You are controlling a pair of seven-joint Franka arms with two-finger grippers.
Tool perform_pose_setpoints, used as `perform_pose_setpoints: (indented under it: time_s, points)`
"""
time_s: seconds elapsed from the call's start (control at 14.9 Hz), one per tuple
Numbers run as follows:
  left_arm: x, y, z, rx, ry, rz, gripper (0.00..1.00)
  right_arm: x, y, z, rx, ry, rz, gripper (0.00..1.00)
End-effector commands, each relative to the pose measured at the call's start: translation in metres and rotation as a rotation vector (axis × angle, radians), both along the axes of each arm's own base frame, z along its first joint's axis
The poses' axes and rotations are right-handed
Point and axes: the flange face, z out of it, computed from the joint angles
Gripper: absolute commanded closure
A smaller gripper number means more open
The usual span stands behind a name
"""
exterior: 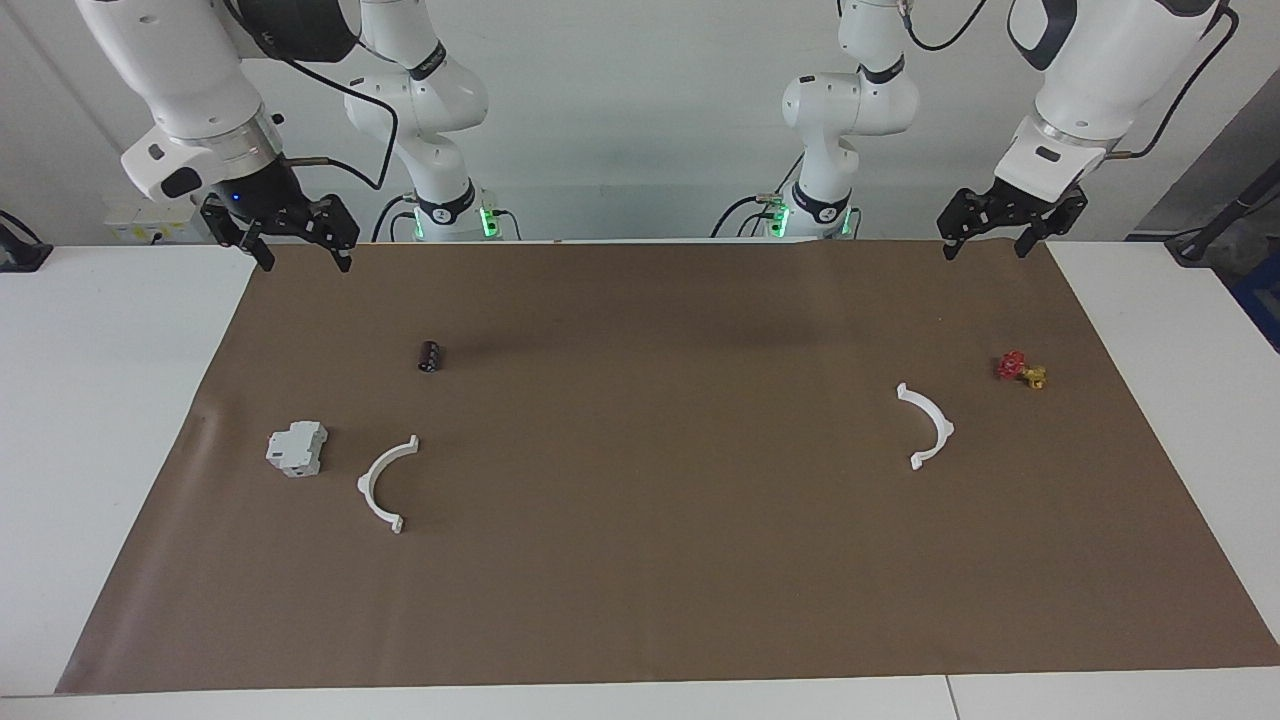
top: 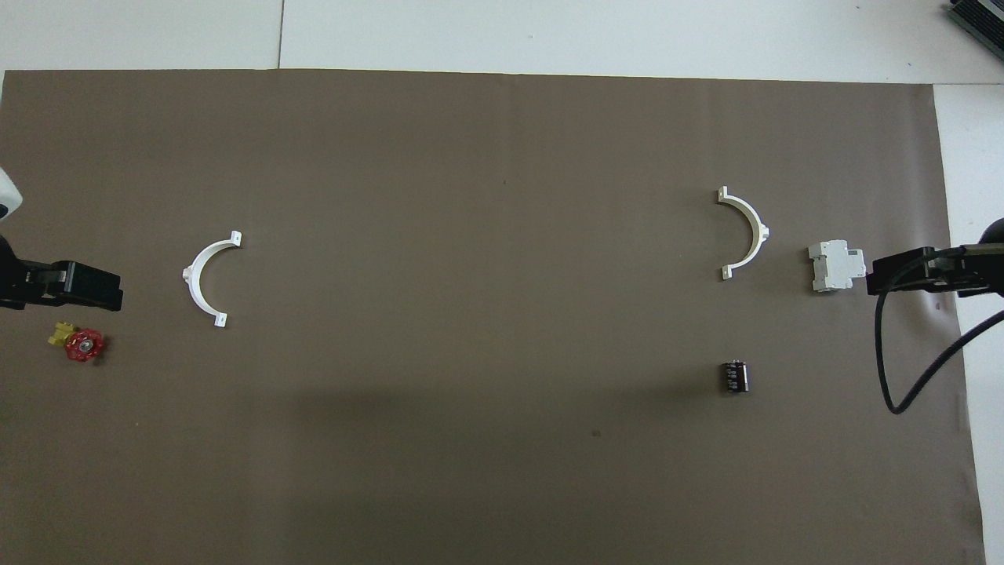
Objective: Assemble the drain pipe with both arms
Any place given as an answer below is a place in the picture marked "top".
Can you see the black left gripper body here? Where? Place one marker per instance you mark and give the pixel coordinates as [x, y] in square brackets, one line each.
[35, 284]

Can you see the white half pipe clamp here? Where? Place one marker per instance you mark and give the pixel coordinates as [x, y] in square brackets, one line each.
[188, 275]
[762, 232]

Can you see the dark ribbed device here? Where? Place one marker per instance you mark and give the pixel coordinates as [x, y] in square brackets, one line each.
[980, 16]

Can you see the brown paper mat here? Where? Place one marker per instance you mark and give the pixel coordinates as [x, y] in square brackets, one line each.
[471, 471]

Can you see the black cylindrical capacitor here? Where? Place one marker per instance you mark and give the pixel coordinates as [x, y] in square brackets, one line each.
[735, 377]

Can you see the white circuit breaker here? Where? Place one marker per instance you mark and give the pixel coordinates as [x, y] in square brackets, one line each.
[835, 267]

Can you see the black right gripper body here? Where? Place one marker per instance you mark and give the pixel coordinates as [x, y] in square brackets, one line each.
[969, 271]

